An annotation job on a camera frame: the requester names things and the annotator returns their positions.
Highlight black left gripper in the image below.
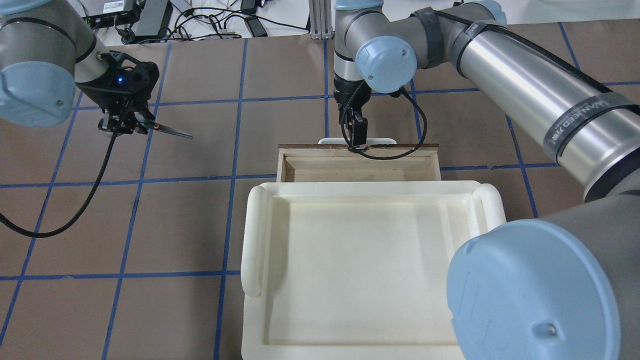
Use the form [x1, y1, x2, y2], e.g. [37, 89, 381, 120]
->
[80, 50, 160, 135]

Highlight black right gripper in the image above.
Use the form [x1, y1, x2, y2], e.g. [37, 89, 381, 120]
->
[334, 80, 371, 147]

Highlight grey orange scissors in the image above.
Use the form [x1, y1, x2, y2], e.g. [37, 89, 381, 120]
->
[137, 111, 194, 139]

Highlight light wood drawer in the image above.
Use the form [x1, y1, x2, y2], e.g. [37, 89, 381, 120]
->
[276, 144, 442, 183]

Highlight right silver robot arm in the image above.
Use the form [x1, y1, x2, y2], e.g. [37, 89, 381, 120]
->
[334, 0, 639, 360]

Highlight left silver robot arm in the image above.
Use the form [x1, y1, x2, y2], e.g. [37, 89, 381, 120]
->
[0, 0, 160, 134]

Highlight black electronics box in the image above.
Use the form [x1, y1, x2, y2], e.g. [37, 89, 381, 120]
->
[79, 0, 142, 30]

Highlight cream plastic tray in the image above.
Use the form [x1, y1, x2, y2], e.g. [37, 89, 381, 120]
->
[240, 180, 506, 360]

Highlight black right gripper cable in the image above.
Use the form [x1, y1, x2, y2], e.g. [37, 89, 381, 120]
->
[340, 82, 428, 161]

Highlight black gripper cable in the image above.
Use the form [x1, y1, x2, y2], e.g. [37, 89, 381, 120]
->
[0, 100, 133, 239]
[340, 82, 428, 161]

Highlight white drawer handle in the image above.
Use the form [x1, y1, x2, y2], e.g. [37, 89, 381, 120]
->
[318, 136, 397, 146]

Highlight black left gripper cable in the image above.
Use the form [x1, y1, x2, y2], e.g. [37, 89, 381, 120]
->
[0, 100, 133, 239]

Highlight aluminium frame post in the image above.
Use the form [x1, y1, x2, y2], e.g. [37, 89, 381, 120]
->
[308, 0, 335, 40]

